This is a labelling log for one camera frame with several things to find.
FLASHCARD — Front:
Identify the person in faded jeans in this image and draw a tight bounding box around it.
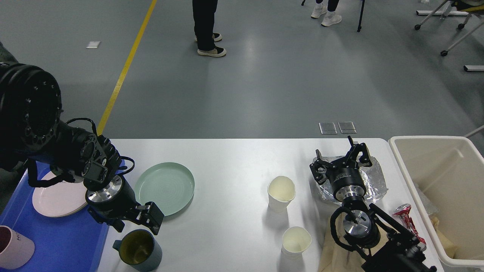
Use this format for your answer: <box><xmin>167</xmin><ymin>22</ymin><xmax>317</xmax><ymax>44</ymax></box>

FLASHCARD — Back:
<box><xmin>0</xmin><ymin>42</ymin><xmax>18</xmax><ymax>63</ymax></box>

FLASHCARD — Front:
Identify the brown paper bag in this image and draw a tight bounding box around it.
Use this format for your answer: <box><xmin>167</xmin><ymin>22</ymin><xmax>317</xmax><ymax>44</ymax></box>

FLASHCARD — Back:
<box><xmin>317</xmin><ymin>213</ymin><xmax>388</xmax><ymax>272</ymax></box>

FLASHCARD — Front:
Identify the black tripod leg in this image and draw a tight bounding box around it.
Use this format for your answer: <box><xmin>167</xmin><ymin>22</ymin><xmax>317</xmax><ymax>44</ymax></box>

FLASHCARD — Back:
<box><xmin>357</xmin><ymin>0</ymin><xmax>365</xmax><ymax>32</ymax></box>

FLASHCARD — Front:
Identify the white paper cup far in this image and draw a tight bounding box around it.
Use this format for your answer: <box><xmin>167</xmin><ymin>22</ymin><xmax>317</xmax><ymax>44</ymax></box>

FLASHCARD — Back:
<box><xmin>267</xmin><ymin>176</ymin><xmax>296</xmax><ymax>212</ymax></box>

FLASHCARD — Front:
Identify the floor outlet plate right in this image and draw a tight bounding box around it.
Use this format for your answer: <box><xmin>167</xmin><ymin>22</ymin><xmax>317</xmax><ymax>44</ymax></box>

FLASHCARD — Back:
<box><xmin>338</xmin><ymin>122</ymin><xmax>357</xmax><ymax>134</ymax></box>

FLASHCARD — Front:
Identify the pink mug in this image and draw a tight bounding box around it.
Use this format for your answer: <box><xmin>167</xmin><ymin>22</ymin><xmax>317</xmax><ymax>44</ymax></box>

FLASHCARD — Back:
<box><xmin>0</xmin><ymin>226</ymin><xmax>35</xmax><ymax>270</ymax></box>

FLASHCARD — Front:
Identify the person in black trousers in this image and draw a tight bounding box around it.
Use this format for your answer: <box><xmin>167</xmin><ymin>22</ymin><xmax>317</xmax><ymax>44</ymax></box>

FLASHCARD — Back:
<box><xmin>192</xmin><ymin>0</ymin><xmax>226</xmax><ymax>57</ymax></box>

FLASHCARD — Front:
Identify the rolling chair base right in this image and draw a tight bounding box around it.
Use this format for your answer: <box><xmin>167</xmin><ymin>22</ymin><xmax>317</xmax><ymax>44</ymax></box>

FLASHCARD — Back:
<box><xmin>414</xmin><ymin>0</ymin><xmax>484</xmax><ymax>57</ymax></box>

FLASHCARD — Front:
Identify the green plate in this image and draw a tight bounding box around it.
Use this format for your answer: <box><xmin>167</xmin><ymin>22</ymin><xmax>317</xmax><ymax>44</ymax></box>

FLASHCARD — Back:
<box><xmin>134</xmin><ymin>162</ymin><xmax>195</xmax><ymax>216</ymax></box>

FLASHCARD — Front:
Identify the crushed red can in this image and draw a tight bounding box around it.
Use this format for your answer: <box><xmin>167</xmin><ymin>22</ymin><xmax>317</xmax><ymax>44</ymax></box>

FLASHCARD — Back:
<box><xmin>393</xmin><ymin>203</ymin><xmax>427</xmax><ymax>251</ymax></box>

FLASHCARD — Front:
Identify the pink plate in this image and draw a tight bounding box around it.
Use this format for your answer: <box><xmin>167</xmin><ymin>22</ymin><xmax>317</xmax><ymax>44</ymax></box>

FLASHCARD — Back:
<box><xmin>32</xmin><ymin>177</ymin><xmax>87</xmax><ymax>218</ymax></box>

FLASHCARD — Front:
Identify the aluminium foil tray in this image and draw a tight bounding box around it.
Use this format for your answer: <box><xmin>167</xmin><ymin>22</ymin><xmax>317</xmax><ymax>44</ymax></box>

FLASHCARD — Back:
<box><xmin>317</xmin><ymin>155</ymin><xmax>388</xmax><ymax>206</ymax></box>

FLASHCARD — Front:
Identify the person with white sneakers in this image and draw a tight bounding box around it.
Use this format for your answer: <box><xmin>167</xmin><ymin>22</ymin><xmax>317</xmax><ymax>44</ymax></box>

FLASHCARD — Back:
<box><xmin>310</xmin><ymin>0</ymin><xmax>342</xmax><ymax>27</ymax></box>

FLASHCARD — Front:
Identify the blue plastic tray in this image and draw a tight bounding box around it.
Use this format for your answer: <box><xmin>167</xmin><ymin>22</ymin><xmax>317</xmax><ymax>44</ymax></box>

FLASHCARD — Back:
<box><xmin>0</xmin><ymin>173</ymin><xmax>110</xmax><ymax>272</ymax></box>

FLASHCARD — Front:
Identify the beige plastic bin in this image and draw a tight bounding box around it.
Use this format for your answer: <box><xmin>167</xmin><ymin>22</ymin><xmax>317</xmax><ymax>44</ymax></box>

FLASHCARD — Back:
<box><xmin>389</xmin><ymin>136</ymin><xmax>484</xmax><ymax>269</ymax></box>

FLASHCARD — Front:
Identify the dark teal mug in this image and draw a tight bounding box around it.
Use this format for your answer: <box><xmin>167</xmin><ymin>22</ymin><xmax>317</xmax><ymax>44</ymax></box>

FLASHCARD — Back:
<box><xmin>112</xmin><ymin>229</ymin><xmax>163</xmax><ymax>272</ymax></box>

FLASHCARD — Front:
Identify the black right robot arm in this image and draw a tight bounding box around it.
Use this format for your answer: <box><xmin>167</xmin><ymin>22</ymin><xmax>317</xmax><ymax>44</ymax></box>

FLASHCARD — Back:
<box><xmin>309</xmin><ymin>137</ymin><xmax>437</xmax><ymax>272</ymax></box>

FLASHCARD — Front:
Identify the white paper cup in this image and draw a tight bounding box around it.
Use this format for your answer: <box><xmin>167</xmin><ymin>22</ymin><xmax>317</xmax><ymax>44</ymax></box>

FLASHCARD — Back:
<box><xmin>281</xmin><ymin>227</ymin><xmax>312</xmax><ymax>258</ymax></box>
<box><xmin>267</xmin><ymin>176</ymin><xmax>296</xmax><ymax>212</ymax></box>

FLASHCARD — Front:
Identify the white floor label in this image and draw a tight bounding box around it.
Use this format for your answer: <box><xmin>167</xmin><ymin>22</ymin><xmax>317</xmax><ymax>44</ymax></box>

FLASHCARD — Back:
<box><xmin>86</xmin><ymin>41</ymin><xmax>101</xmax><ymax>49</ymax></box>

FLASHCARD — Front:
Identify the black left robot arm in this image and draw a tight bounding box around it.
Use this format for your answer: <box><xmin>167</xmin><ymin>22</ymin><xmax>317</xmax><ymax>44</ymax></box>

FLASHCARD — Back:
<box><xmin>0</xmin><ymin>62</ymin><xmax>164</xmax><ymax>235</ymax></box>

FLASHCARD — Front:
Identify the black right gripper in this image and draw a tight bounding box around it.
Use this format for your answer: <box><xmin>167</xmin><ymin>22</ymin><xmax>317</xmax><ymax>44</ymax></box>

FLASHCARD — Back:
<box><xmin>310</xmin><ymin>136</ymin><xmax>373</xmax><ymax>201</ymax></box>

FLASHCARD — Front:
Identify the floor outlet plate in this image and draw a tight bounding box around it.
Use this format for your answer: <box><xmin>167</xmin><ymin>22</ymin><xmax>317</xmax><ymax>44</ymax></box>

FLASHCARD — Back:
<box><xmin>318</xmin><ymin>122</ymin><xmax>338</xmax><ymax>135</ymax></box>
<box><xmin>338</xmin><ymin>122</ymin><xmax>357</xmax><ymax>134</ymax></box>

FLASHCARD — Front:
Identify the floor outlet plate left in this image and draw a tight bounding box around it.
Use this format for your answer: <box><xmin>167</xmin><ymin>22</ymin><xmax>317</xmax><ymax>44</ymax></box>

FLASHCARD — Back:
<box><xmin>318</xmin><ymin>122</ymin><xmax>338</xmax><ymax>135</ymax></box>

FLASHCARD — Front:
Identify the white paper cup near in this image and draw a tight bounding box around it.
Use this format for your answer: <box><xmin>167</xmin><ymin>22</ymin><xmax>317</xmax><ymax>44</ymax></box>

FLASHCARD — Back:
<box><xmin>281</xmin><ymin>227</ymin><xmax>312</xmax><ymax>258</ymax></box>

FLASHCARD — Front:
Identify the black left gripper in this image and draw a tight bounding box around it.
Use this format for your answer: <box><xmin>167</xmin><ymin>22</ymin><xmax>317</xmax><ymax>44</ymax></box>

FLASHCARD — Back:
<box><xmin>85</xmin><ymin>175</ymin><xmax>164</xmax><ymax>235</ymax></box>

